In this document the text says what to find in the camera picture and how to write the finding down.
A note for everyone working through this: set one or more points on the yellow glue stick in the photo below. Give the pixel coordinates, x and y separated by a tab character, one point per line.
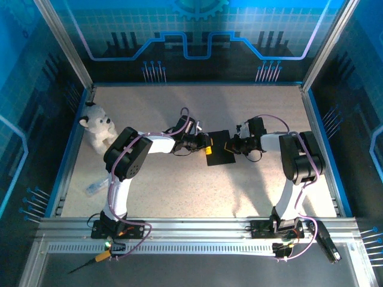
209	152

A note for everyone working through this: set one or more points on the black envelope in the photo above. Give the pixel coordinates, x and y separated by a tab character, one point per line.
220	149

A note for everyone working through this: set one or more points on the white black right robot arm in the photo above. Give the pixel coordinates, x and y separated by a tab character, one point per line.
270	143

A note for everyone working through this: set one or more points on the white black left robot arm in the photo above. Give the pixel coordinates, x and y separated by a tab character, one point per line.
160	145

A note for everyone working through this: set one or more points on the grey white plush dog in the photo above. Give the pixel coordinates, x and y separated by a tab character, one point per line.
95	125

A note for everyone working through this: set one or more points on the clear plastic wrapper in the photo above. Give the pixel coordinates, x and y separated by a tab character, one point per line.
95	187

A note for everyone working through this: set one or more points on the black handheld device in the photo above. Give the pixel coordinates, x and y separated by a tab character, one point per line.
327	243

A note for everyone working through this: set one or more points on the aluminium side rail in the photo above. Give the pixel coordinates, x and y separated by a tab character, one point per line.
60	206
318	119

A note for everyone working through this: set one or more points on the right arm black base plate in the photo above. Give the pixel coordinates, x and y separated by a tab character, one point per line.
260	228

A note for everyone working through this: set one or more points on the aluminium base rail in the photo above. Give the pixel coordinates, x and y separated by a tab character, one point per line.
194	228

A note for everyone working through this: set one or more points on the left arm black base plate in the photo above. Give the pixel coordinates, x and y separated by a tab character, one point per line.
98	230

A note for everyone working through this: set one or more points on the aluminium frame post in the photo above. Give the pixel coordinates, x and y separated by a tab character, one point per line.
64	45
329	45

